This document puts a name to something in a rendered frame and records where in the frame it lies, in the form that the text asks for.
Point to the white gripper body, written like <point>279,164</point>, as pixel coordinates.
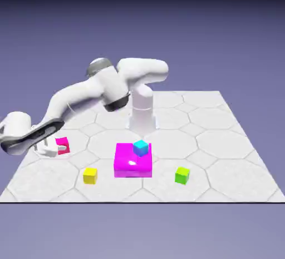
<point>49,153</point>

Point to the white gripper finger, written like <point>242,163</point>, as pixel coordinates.
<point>62,147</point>

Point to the small pink cube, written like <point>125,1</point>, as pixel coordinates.
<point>64,141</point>

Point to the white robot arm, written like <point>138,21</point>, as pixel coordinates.
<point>106,85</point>

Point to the small yellow cube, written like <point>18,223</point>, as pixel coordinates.
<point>90,176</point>

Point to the small cyan cube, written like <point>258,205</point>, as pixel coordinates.
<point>140,148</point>

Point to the small green cube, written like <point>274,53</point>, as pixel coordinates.
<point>182,176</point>

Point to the large magenta box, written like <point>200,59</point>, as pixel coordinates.
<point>131,163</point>

